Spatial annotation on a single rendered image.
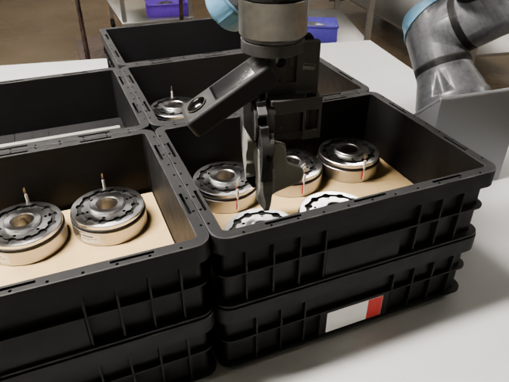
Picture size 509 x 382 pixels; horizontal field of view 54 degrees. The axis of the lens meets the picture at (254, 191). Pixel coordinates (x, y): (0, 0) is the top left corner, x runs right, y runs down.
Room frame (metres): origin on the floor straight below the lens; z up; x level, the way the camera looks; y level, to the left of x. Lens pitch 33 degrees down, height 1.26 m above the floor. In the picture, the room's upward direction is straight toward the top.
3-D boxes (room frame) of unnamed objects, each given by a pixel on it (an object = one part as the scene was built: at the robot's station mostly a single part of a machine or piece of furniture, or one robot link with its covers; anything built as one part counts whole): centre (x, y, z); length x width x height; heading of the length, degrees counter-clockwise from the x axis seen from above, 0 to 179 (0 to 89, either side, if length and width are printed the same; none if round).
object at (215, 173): (0.65, 0.04, 0.86); 0.05 x 0.05 x 0.01
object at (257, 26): (0.56, -0.02, 1.12); 0.08 x 0.08 x 0.05
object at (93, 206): (0.57, 0.21, 0.86); 0.05 x 0.05 x 0.01
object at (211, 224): (0.62, -0.09, 0.92); 0.40 x 0.30 x 0.02; 112
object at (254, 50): (0.55, -0.03, 1.04); 0.09 x 0.08 x 0.12; 106
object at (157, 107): (0.92, 0.16, 0.86); 0.10 x 0.10 x 0.01
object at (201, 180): (0.65, 0.04, 0.86); 0.10 x 0.10 x 0.01
